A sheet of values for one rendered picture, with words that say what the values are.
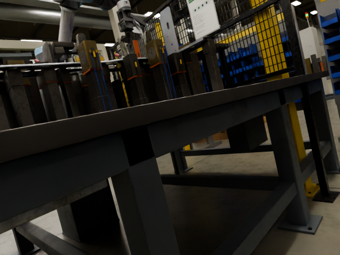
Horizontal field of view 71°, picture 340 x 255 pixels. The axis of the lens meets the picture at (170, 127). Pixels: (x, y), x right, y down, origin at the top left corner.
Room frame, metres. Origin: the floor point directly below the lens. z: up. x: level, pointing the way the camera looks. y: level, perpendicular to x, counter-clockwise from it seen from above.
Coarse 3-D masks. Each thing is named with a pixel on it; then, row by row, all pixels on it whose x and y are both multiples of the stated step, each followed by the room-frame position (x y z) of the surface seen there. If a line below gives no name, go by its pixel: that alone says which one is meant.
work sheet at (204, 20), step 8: (192, 0) 1.76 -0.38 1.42; (200, 0) 1.71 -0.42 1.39; (208, 0) 1.66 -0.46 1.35; (192, 8) 1.78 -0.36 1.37; (200, 8) 1.72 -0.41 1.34; (208, 8) 1.67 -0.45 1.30; (192, 16) 1.79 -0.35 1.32; (200, 16) 1.74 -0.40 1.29; (208, 16) 1.69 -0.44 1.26; (216, 16) 1.64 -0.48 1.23; (192, 24) 1.80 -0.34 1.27; (200, 24) 1.75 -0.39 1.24; (208, 24) 1.70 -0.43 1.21; (216, 24) 1.65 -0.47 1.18; (200, 32) 1.76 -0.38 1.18; (208, 32) 1.71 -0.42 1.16
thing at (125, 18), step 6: (120, 12) 1.42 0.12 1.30; (126, 12) 1.42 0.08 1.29; (120, 18) 1.40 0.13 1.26; (126, 18) 1.38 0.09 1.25; (132, 18) 1.41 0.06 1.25; (120, 24) 1.41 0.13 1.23; (126, 24) 1.38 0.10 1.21; (132, 24) 1.41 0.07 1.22; (120, 30) 1.43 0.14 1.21; (126, 30) 1.43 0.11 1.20; (132, 30) 1.45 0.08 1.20
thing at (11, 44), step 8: (0, 40) 6.20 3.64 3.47; (8, 40) 6.33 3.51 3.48; (16, 40) 6.46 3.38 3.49; (24, 40) 6.60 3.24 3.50; (0, 48) 6.19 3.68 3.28; (8, 48) 6.30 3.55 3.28; (16, 48) 6.43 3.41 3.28; (24, 48) 6.56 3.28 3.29; (32, 48) 6.70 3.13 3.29; (104, 48) 8.30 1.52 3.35
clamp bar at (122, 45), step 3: (123, 36) 1.54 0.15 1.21; (117, 39) 1.57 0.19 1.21; (120, 39) 1.57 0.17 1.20; (120, 42) 1.55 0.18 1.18; (123, 42) 1.57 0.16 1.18; (120, 45) 1.55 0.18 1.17; (123, 45) 1.57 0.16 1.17; (120, 48) 1.56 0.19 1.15; (123, 48) 1.56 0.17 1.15; (126, 48) 1.56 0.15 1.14; (123, 51) 1.54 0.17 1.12; (126, 51) 1.57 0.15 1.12; (123, 54) 1.55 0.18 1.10; (126, 54) 1.56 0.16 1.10
